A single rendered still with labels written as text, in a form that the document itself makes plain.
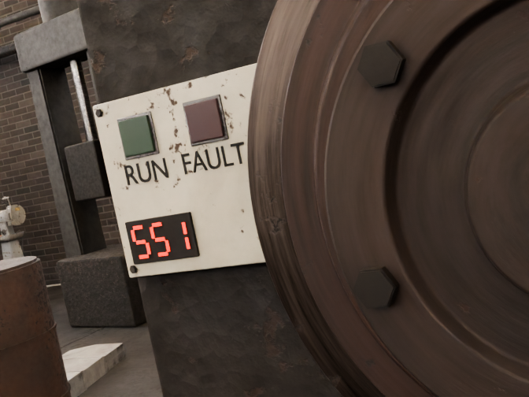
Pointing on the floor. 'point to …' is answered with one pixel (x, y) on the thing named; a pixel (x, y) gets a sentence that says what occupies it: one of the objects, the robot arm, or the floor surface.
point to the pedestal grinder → (9, 241)
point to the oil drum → (28, 334)
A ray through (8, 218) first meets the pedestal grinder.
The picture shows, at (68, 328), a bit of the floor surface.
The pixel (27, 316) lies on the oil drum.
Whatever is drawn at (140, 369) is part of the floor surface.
